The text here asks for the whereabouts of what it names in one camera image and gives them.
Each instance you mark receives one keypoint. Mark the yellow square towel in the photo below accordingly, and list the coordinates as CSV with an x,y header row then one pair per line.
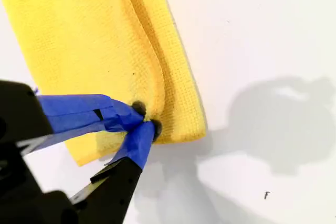
x,y
92,37

